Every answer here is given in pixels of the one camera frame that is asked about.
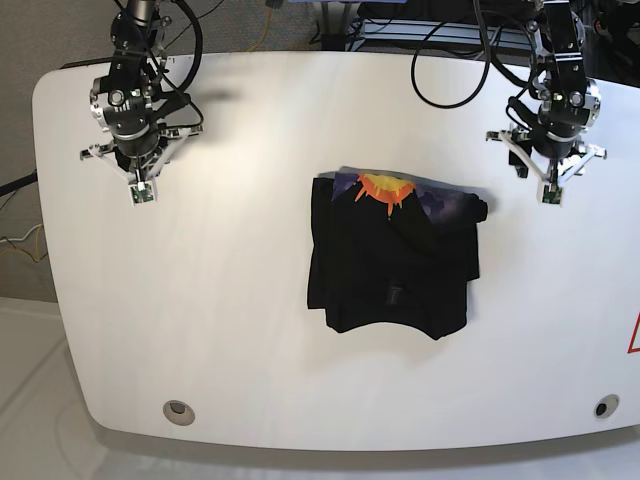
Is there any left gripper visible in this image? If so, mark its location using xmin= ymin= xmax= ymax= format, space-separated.
xmin=507 ymin=79 xmax=600 ymax=178

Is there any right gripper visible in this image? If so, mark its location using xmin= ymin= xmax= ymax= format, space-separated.
xmin=89 ymin=74 xmax=164 ymax=142

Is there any black T-shirt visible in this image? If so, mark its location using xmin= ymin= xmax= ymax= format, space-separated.
xmin=307 ymin=172 xmax=488 ymax=340

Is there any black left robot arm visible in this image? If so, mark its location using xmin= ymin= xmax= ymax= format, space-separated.
xmin=508 ymin=1 xmax=601 ymax=184

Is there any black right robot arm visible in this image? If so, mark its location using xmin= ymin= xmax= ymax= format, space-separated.
xmin=89 ymin=1 xmax=164 ymax=172

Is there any red tape rectangle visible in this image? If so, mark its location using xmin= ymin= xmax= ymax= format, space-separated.
xmin=627 ymin=315 xmax=640 ymax=354

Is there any right table grommet hole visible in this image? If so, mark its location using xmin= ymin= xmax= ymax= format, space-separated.
xmin=594 ymin=394 xmax=620 ymax=419

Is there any table grommet hole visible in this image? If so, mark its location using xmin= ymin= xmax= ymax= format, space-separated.
xmin=163 ymin=400 xmax=195 ymax=426
xmin=594 ymin=394 xmax=620 ymax=419

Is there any left table grommet hole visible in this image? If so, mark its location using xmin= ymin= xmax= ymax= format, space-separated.
xmin=163 ymin=400 xmax=195 ymax=426

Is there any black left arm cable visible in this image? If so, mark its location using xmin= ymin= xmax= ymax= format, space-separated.
xmin=410 ymin=0 xmax=546 ymax=131

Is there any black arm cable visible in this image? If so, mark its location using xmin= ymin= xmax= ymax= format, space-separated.
xmin=410 ymin=0 xmax=546 ymax=131
xmin=112 ymin=0 xmax=205 ymax=131

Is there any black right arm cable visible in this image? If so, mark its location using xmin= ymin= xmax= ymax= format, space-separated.
xmin=112 ymin=0 xmax=205 ymax=131

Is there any aluminium frame rail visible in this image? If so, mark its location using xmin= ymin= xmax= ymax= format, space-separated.
xmin=358 ymin=19 xmax=530 ymax=52

